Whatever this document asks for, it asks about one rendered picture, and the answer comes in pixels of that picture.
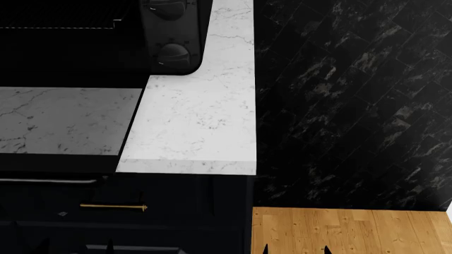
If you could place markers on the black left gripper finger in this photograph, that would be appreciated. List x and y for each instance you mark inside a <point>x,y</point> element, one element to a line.
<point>110,248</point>
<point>44,248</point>

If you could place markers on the toaster oven glass door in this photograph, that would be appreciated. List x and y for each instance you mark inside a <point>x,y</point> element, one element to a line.
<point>70,119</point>

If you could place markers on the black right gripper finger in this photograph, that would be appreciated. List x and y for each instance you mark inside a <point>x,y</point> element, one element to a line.
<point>266,250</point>
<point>327,251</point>

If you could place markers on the black oven knob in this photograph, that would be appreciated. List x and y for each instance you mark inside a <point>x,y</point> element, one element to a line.
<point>166,9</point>
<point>173,54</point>

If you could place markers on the black toaster oven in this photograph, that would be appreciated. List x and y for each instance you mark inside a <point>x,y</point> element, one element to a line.
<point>176,31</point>

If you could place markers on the dark navy base cabinet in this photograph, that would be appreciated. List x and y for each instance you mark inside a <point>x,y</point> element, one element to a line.
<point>183,211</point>

